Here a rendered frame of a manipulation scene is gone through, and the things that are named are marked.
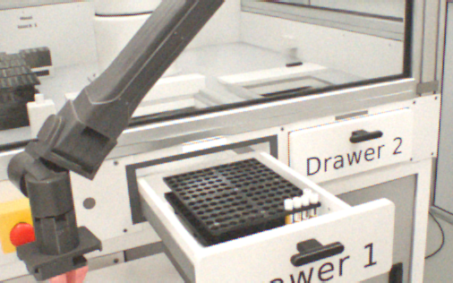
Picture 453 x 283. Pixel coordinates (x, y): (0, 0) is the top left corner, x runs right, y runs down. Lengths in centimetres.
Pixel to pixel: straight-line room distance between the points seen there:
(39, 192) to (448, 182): 225
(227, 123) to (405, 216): 53
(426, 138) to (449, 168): 145
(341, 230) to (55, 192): 37
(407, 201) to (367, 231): 56
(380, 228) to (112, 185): 45
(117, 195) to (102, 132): 27
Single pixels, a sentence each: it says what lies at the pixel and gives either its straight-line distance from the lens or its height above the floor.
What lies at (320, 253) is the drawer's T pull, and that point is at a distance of 71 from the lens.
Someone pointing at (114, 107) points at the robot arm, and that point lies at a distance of 71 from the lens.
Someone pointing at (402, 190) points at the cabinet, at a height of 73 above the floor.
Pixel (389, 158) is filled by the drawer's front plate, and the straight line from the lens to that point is 122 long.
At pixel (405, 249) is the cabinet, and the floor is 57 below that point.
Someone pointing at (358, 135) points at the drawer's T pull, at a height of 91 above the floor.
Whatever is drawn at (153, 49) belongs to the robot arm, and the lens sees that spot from 69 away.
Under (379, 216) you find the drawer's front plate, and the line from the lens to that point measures 80.
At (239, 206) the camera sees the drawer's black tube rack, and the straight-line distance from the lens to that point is 85.
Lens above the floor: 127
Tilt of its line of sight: 19 degrees down
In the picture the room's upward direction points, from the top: 4 degrees counter-clockwise
